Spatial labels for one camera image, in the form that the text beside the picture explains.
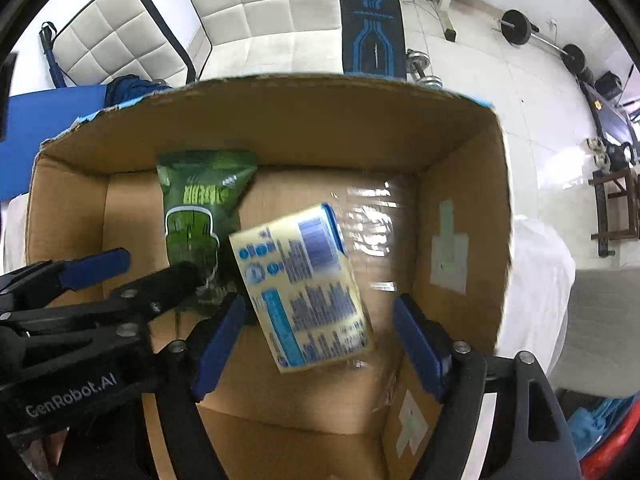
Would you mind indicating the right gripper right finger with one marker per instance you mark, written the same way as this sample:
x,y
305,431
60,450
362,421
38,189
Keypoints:
x,y
452,372

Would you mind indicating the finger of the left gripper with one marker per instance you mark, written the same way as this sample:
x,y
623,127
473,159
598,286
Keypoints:
x,y
137,302
42,282

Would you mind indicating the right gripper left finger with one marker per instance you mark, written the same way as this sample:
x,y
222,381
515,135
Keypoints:
x,y
190,368

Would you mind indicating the green snack bag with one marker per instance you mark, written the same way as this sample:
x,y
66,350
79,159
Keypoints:
x,y
202,192

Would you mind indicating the yellow tissue pack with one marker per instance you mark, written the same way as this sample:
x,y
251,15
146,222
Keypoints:
x,y
301,285

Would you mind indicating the white tablecloth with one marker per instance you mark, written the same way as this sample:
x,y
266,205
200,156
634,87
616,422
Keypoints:
x,y
534,310

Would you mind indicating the blue plastic bag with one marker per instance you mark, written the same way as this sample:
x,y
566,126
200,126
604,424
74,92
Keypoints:
x,y
589,427

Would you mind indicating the grey chair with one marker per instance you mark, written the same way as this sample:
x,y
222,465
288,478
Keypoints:
x,y
600,350

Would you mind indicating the cardboard box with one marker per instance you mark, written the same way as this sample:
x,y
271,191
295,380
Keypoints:
x,y
365,188

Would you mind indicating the dark blue cloth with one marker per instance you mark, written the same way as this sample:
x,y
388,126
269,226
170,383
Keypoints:
x,y
130,87

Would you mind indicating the dark wooden stool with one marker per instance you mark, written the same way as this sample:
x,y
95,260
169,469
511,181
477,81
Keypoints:
x,y
617,209

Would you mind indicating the white quilted cushion left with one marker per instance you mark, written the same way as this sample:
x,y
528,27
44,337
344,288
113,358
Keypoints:
x,y
108,39

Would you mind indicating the white quilted cushion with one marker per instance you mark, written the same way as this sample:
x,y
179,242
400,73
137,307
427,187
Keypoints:
x,y
251,37
108,39

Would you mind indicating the chrome dumbbell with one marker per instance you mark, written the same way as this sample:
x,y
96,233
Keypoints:
x,y
417,64

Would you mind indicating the black treadmill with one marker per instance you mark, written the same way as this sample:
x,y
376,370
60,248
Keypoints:
x,y
611,122

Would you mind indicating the white quilted cushion right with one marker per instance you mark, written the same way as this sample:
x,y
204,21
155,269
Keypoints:
x,y
251,37

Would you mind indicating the black blue weight bench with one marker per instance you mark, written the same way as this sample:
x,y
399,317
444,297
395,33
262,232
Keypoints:
x,y
373,38

